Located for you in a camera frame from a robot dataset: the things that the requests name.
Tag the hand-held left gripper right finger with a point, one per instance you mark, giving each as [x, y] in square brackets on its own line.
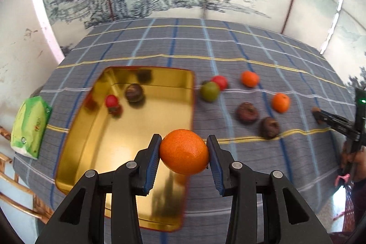
[215, 165]

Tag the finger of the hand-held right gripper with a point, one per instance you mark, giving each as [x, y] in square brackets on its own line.
[337, 122]

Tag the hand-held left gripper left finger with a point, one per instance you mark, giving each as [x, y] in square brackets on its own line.
[153, 165]

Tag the orange mandarin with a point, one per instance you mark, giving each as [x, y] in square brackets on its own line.
[184, 151]
[250, 79]
[281, 103]

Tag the gold metal tray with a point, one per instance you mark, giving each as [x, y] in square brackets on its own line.
[94, 146]

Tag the dark brown water chestnut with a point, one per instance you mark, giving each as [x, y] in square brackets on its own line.
[247, 113]
[134, 92]
[270, 128]

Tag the green round fruit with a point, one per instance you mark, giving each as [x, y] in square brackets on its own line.
[208, 92]

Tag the person's right forearm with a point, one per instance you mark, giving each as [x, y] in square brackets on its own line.
[353, 204]

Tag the small red tomato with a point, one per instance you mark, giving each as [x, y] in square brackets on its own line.
[111, 100]
[221, 81]

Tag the white light strip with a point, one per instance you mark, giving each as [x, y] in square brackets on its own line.
[331, 24]

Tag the grey checkered tablecloth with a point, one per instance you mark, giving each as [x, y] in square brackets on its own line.
[228, 46]

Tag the green tissue pack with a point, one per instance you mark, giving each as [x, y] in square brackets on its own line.
[30, 126]

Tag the wooden chair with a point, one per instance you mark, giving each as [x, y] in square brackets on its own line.
[17, 198]

